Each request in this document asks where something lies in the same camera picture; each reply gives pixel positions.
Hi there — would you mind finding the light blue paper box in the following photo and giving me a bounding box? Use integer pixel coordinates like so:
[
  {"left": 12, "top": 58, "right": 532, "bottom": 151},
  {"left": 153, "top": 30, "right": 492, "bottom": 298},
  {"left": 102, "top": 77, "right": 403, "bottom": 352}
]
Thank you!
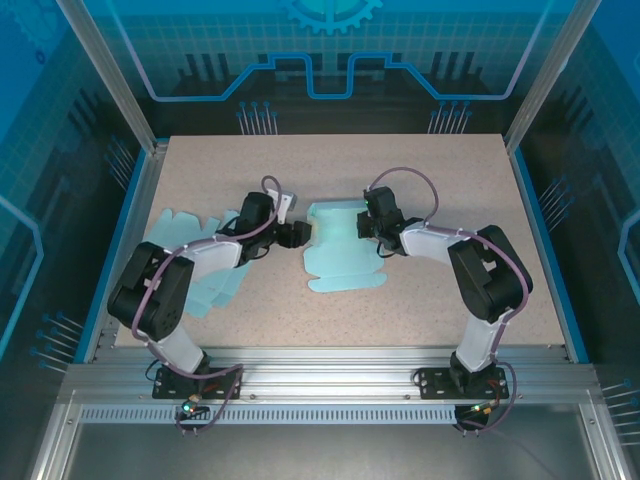
[
  {"left": 144, "top": 209, "right": 254, "bottom": 321},
  {"left": 302, "top": 199, "right": 389, "bottom": 296}
]

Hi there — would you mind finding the blue table edge strip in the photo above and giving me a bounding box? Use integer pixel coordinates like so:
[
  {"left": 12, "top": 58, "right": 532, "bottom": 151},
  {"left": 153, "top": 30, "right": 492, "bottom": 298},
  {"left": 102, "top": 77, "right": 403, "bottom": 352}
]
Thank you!
[{"left": 509, "top": 149, "right": 591, "bottom": 364}]

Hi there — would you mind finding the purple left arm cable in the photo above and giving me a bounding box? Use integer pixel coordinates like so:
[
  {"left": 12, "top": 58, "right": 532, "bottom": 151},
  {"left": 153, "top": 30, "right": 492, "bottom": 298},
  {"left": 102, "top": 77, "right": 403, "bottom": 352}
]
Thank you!
[{"left": 130, "top": 174, "right": 296, "bottom": 437}]

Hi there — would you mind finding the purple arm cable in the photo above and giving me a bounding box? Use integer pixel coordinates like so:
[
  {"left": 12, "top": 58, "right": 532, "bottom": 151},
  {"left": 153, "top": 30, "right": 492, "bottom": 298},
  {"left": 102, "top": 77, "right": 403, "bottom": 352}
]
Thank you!
[
  {"left": 130, "top": 174, "right": 296, "bottom": 437},
  {"left": 367, "top": 166, "right": 534, "bottom": 437}
]

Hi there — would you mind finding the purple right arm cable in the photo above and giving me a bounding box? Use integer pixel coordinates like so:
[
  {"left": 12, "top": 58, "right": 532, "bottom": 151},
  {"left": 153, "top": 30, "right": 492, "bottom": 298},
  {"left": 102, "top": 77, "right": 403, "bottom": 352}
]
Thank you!
[{"left": 367, "top": 166, "right": 534, "bottom": 437}]

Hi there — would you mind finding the aluminium frame side rail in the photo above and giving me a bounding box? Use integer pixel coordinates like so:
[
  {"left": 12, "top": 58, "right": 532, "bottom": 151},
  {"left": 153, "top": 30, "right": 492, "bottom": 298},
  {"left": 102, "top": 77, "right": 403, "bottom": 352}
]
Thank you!
[{"left": 82, "top": 149, "right": 169, "bottom": 364}]

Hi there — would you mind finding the aluminium frame cross rail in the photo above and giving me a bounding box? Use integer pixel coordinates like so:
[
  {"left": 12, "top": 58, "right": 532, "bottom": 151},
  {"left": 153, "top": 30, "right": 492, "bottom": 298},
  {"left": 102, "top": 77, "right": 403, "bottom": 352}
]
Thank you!
[{"left": 57, "top": 344, "right": 601, "bottom": 405}]

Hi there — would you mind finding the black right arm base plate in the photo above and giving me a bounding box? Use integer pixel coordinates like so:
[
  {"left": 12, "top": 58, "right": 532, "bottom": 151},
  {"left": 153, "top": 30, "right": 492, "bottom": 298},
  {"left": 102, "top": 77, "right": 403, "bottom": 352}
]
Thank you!
[{"left": 417, "top": 366, "right": 511, "bottom": 401}]

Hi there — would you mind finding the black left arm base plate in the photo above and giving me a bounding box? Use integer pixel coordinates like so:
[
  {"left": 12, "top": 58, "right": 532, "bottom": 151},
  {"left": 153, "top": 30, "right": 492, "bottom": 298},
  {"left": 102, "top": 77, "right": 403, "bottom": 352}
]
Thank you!
[{"left": 152, "top": 364, "right": 245, "bottom": 401}]

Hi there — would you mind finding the aluminium frame post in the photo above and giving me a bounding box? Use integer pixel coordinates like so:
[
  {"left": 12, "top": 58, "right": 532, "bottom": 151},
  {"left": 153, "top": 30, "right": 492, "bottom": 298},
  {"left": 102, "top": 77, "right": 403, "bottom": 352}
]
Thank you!
[
  {"left": 504, "top": 0, "right": 604, "bottom": 154},
  {"left": 54, "top": 0, "right": 169, "bottom": 156}
]

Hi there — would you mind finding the slotted grey cable duct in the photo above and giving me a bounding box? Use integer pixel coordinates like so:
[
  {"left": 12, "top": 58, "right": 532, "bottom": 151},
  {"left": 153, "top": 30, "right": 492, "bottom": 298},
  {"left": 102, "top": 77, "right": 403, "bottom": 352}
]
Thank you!
[{"left": 79, "top": 405, "right": 460, "bottom": 425}]

